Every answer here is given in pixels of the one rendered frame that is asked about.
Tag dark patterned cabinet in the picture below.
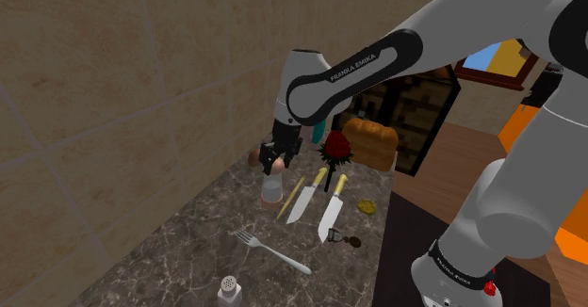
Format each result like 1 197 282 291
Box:
330 64 463 178

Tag red rose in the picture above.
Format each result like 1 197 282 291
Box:
318 130 355 193

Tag peeler with brown handle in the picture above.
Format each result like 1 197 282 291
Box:
327 227 363 250

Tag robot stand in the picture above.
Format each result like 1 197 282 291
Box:
370 190 552 307

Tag silver fork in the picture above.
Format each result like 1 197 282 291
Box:
232 228 313 276

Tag brown bread loaf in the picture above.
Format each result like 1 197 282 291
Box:
341 117 400 173

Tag framed wall picture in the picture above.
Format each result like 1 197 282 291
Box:
452 39 541 92

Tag small yellow-handled knife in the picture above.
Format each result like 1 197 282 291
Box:
286 167 329 225

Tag yellow pencil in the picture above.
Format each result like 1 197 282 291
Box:
275 175 306 221

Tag teal oblong object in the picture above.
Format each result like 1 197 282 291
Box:
311 119 328 145

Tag large yellow-handled knife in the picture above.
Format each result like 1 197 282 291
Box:
317 172 350 244

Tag white salt shaker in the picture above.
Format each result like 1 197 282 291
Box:
216 275 243 307

